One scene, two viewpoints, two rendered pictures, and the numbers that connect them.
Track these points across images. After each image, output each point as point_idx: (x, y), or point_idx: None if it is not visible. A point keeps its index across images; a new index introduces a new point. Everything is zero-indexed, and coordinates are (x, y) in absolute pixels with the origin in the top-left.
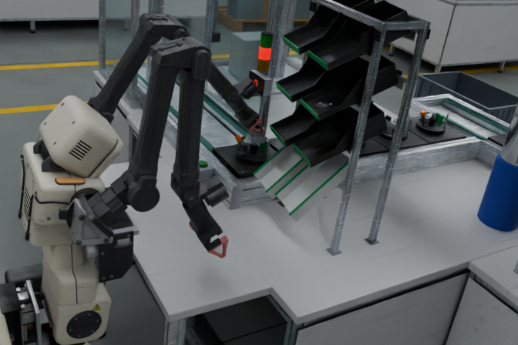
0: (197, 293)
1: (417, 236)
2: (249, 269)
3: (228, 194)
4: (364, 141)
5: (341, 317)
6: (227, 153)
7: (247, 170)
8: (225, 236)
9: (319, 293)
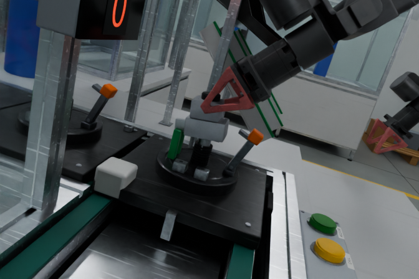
0: (373, 188)
1: (119, 105)
2: (311, 173)
3: (394, 81)
4: None
5: None
6: (241, 206)
7: (244, 167)
8: (378, 119)
9: (268, 141)
